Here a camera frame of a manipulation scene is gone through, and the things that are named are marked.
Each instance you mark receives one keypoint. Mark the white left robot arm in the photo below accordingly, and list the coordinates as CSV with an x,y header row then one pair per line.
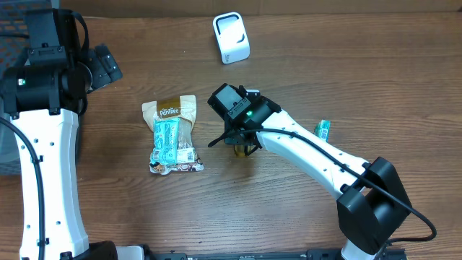
x,y
53,227

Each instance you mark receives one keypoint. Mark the brown white snack bag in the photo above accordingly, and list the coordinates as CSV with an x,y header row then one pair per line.
x,y
183,107

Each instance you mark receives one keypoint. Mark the teal snack packet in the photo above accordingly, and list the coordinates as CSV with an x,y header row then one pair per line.
x,y
165,142

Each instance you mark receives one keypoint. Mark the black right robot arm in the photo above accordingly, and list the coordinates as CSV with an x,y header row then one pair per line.
x,y
370,197

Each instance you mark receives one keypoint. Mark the small teal white carton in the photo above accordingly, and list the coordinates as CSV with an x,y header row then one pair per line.
x,y
322,130

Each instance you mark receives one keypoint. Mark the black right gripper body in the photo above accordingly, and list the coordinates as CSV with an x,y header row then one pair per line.
x,y
234,140

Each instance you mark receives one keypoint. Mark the white barcode scanner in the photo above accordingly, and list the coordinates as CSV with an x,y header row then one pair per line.
x,y
231,36

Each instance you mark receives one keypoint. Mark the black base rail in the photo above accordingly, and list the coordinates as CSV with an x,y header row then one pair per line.
x,y
143,252

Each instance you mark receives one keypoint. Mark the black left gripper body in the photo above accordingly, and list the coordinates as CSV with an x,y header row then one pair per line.
x,y
106,66

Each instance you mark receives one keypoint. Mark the yellow liquid glass bottle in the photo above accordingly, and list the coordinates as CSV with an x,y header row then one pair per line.
x,y
242,150

